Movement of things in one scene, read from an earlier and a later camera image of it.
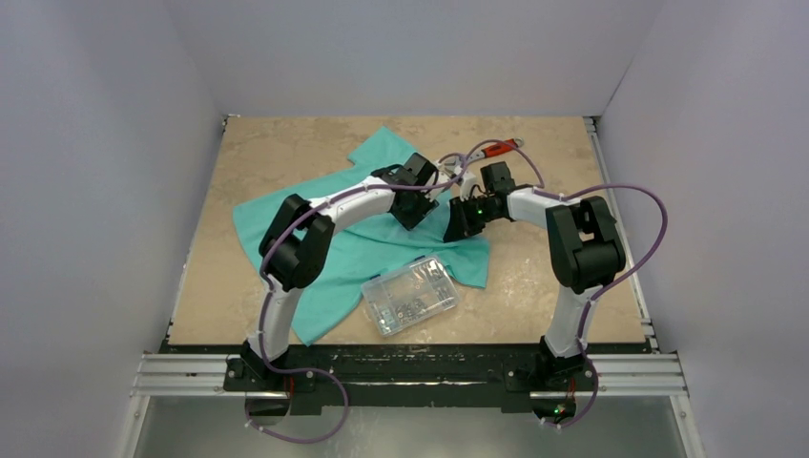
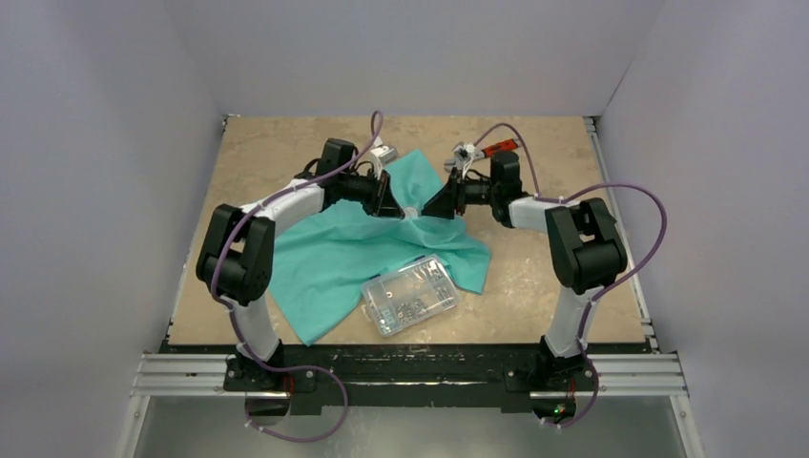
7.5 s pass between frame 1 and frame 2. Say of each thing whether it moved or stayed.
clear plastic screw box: stayed
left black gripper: moved
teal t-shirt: stayed
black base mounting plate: stayed
